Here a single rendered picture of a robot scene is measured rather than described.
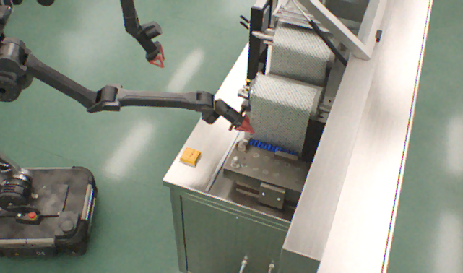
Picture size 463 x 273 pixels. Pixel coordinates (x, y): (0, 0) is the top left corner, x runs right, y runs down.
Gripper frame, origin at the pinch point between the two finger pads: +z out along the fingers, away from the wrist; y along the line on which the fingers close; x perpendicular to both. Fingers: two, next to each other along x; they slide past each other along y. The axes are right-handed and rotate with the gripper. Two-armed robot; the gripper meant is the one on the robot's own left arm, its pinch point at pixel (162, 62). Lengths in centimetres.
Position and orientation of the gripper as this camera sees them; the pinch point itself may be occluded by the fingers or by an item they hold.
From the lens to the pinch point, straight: 236.7
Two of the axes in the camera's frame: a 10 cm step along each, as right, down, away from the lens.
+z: 4.7, 5.9, 6.6
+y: -0.4, -7.3, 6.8
